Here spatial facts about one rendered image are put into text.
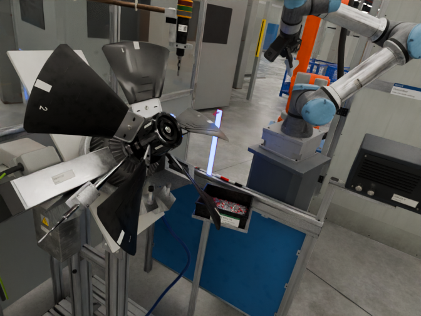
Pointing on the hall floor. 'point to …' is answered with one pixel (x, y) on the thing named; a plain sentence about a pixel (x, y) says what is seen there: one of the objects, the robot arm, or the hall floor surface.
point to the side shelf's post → (56, 271)
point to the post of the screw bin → (198, 267)
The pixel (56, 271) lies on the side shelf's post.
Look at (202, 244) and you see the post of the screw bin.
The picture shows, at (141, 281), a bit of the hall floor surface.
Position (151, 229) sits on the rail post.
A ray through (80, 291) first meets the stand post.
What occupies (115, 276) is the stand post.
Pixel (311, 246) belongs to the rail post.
